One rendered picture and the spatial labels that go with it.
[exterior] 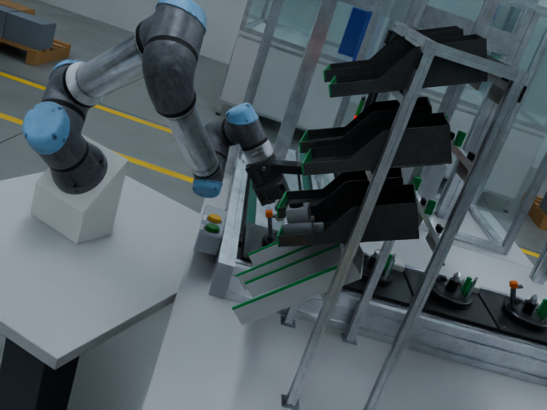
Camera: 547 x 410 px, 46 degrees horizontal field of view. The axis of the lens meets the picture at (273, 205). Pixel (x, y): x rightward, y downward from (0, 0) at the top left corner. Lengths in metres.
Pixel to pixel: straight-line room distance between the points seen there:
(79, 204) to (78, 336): 0.44
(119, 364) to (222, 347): 1.33
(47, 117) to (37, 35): 5.26
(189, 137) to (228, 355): 0.51
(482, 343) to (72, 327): 1.08
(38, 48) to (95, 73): 5.31
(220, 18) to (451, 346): 8.36
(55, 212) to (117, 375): 1.09
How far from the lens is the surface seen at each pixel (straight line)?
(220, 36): 9.86
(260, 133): 1.70
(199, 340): 1.54
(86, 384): 2.71
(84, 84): 1.68
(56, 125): 1.65
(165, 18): 1.45
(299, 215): 1.33
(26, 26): 6.97
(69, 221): 1.82
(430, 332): 1.83
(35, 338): 1.45
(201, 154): 1.57
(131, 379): 2.77
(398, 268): 1.99
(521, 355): 1.95
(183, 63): 1.39
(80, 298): 1.59
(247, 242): 1.81
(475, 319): 1.92
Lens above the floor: 1.72
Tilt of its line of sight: 21 degrees down
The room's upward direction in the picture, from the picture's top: 19 degrees clockwise
